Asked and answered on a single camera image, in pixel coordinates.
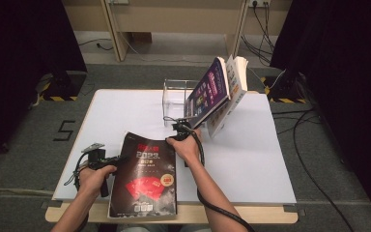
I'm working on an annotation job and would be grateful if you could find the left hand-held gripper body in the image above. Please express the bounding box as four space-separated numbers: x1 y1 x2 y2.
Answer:
80 142 114 169

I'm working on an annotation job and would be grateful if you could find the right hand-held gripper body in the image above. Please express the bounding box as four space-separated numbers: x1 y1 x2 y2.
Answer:
172 119 195 141

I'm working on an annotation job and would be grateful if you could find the clear acrylic book organizer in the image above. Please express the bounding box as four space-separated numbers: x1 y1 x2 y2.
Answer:
161 77 201 129

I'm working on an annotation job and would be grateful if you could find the black magazine with red print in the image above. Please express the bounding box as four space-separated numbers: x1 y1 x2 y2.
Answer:
107 130 178 220

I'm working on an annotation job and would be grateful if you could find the white book with colourful pictures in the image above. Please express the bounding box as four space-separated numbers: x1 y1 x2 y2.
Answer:
207 55 249 139

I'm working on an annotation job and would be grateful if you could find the person's right hand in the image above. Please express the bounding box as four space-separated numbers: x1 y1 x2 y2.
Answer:
166 129 205 168

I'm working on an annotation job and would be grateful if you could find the person's left hand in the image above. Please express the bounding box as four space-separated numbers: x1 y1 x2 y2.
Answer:
76 164 118 197

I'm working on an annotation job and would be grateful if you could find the white table cover sheet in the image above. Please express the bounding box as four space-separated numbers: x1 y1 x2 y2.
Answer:
51 89 298 205

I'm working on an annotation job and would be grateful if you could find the stand base with hazard tape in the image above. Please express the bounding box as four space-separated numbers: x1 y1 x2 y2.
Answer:
260 75 308 104
40 71 88 102

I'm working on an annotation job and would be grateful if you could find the beige wooden desk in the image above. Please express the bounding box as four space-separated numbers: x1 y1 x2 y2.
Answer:
61 0 293 64

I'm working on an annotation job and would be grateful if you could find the black curtain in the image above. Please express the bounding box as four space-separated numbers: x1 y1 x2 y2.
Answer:
270 0 371 230
0 0 88 172

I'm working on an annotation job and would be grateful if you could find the white power socket with plugs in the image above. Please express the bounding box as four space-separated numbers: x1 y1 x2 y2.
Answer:
249 0 271 8

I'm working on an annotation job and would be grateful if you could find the left hand-held gripper cable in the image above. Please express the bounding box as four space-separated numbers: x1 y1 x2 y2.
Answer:
63 153 90 194

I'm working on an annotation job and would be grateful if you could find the hand-held gripper cable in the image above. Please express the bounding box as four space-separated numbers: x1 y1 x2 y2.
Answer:
63 153 90 194
183 124 255 232

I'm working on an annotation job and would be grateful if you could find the right hand-held gripper cable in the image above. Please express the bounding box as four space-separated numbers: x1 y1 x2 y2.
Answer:
183 124 255 232

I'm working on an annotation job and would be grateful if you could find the short white cable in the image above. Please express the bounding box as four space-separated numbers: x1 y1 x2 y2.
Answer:
267 69 287 90

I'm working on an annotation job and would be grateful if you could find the short black floor cable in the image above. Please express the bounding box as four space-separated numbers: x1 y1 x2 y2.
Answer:
76 38 114 51

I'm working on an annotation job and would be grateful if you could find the black cable bundle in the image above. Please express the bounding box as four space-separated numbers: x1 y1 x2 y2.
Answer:
241 3 276 66

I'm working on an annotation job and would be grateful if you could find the long black floor cable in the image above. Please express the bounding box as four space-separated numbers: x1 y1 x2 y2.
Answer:
271 109 356 232

